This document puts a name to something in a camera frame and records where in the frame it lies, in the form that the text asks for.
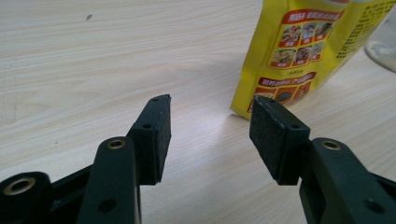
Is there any clear plastic jar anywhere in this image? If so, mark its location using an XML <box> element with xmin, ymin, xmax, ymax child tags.
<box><xmin>363</xmin><ymin>8</ymin><xmax>396</xmax><ymax>74</ymax></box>

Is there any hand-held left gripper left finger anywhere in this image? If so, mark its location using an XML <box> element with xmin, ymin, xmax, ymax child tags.
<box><xmin>76</xmin><ymin>93</ymin><xmax>173</xmax><ymax>224</ymax></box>

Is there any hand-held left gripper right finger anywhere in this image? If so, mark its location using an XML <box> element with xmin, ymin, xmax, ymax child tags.
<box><xmin>248</xmin><ymin>94</ymin><xmax>396</xmax><ymax>224</ymax></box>

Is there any yellow spouted seasoning pouch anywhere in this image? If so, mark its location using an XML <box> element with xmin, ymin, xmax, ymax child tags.
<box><xmin>230</xmin><ymin>0</ymin><xmax>396</xmax><ymax>121</ymax></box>

